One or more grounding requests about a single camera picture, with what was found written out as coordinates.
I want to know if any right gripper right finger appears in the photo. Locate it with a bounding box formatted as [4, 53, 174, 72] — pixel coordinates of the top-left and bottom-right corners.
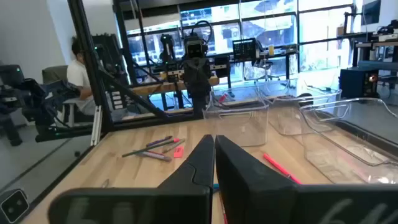
[215, 134, 398, 224]

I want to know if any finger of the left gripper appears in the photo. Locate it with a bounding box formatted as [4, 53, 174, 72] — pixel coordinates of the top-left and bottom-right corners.
[197, 68, 208, 94]
[185, 68, 198, 94]

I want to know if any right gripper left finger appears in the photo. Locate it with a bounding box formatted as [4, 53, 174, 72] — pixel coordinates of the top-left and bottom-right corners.
[48, 134, 216, 224]

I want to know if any grey pen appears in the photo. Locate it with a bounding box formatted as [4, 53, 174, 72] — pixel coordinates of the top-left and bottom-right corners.
[161, 138, 187, 154]

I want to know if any pink pen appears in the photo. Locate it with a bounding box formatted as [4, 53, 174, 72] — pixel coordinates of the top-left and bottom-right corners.
[262, 152, 303, 185]

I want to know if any wooden workbench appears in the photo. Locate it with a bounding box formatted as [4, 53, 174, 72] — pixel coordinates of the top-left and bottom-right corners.
[129, 75, 221, 111]

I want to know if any small black monitor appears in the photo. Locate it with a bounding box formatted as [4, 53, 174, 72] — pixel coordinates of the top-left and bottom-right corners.
[232, 37, 257, 60]

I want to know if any clear plastic bin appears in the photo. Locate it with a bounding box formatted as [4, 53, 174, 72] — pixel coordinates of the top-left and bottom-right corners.
[202, 83, 270, 147]
[298, 98, 398, 185]
[256, 79, 343, 136]

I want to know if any black office chair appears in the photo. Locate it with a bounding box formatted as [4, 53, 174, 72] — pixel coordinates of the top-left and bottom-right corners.
[251, 58, 275, 82]

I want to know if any blue crayon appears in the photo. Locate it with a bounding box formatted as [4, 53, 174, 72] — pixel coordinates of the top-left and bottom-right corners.
[145, 135, 174, 148]

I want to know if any black background desk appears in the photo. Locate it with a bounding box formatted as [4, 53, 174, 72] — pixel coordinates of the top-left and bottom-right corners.
[229, 49, 299, 91]

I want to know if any person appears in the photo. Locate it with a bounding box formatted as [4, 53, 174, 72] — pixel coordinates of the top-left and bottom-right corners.
[66, 36, 98, 116]

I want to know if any white stool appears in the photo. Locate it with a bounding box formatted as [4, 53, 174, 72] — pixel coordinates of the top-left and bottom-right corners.
[60, 98, 94, 128]

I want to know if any grey armchair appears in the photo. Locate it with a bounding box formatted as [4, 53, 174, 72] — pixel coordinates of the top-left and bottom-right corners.
[41, 64, 69, 85]

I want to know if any dark blue equipment box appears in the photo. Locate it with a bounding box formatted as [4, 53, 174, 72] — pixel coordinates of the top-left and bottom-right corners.
[338, 67, 379, 100]

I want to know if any background robot station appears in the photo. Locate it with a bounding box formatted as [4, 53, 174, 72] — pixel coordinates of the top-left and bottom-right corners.
[0, 63, 82, 147]

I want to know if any equipment shelf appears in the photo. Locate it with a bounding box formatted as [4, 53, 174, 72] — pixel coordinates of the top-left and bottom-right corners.
[337, 24, 398, 71]

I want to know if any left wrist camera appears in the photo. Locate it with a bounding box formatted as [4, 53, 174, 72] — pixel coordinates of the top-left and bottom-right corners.
[183, 35, 209, 59]

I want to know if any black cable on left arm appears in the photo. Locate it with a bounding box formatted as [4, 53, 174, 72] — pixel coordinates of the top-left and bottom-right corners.
[189, 20, 215, 44]

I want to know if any table-level camera box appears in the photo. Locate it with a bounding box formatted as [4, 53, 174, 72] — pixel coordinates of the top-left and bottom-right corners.
[0, 188, 30, 224]

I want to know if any wall mounted screen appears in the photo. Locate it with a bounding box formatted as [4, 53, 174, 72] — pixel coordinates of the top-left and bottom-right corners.
[360, 0, 382, 26]

